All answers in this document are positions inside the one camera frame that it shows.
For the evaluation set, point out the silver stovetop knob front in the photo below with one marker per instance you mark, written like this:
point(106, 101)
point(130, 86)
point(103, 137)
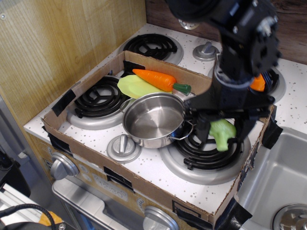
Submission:
point(123, 149)

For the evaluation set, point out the front left black burner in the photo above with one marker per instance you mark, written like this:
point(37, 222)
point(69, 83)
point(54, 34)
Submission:
point(99, 107)

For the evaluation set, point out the front right black burner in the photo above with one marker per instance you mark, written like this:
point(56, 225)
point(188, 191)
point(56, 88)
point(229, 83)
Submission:
point(201, 162)

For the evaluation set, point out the small steel pan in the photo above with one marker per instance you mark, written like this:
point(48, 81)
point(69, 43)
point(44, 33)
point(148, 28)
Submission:
point(155, 120)

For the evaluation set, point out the silver stovetop knob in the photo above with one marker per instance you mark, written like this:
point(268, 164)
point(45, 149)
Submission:
point(123, 149)
point(206, 52)

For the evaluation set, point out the orange swirl cone toy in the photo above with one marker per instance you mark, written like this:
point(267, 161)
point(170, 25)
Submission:
point(258, 84)

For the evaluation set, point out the silver oven door handle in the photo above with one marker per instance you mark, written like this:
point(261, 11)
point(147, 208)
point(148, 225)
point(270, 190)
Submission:
point(87, 209)

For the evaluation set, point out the steel sink basin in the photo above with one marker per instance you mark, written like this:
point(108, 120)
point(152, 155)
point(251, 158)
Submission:
point(278, 178)

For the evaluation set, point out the brown cardboard fence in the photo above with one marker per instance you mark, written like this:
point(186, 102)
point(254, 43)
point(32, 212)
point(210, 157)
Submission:
point(147, 176)

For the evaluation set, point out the silver oven knob left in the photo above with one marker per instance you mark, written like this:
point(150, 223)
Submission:
point(62, 167)

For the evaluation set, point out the silver oven knob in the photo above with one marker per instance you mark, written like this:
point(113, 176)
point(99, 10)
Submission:
point(62, 167)
point(156, 219)

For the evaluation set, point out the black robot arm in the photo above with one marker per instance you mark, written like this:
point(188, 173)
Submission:
point(249, 47)

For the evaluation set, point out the silver oven knob right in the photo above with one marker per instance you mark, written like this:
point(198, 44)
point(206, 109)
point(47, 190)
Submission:
point(156, 219)

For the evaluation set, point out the silver stovetop knob rear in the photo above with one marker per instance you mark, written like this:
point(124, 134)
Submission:
point(206, 52)

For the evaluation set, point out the green toy broccoli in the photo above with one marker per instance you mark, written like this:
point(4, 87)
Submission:
point(222, 130)

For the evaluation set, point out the orange object lower left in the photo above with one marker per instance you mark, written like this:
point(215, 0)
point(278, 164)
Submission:
point(45, 220)

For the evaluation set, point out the hanging round metal strainer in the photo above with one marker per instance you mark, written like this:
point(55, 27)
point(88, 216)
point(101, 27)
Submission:
point(188, 25)

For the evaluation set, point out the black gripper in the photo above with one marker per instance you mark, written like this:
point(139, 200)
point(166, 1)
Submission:
point(222, 100)

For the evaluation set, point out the orange toy carrot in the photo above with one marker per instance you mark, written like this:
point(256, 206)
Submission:
point(162, 81)

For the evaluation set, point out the rear left black burner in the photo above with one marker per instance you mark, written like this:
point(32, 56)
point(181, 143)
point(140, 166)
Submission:
point(158, 46)

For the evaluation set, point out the silver sink drain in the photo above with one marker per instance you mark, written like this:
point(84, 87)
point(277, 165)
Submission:
point(291, 217)

